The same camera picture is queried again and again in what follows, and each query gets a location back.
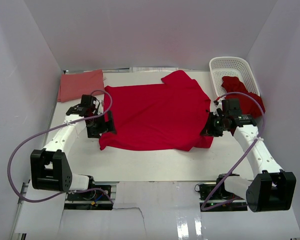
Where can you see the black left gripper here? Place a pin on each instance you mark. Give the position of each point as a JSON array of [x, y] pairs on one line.
[[108, 126]]

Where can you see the white plastic perforated basket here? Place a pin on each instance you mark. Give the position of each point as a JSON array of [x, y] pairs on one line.
[[231, 66]]

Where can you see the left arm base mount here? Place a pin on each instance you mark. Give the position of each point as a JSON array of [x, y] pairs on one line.
[[93, 200]]

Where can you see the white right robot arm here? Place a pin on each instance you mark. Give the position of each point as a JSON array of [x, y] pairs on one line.
[[272, 188]]

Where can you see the dark red crumpled t shirt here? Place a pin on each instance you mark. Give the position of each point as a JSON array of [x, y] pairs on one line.
[[232, 84]]

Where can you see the folded salmon pink t shirt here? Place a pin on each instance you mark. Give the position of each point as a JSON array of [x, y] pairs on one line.
[[73, 86]]

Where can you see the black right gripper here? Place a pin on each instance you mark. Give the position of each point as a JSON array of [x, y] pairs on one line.
[[208, 130]]

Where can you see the bright red t shirt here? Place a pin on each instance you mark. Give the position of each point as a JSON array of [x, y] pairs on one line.
[[151, 117]]

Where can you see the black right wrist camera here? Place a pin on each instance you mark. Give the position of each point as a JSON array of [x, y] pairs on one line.
[[231, 107]]

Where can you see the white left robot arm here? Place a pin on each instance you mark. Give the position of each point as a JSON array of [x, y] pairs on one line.
[[50, 169]]

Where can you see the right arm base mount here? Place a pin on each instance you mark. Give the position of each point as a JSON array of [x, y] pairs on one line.
[[204, 189]]

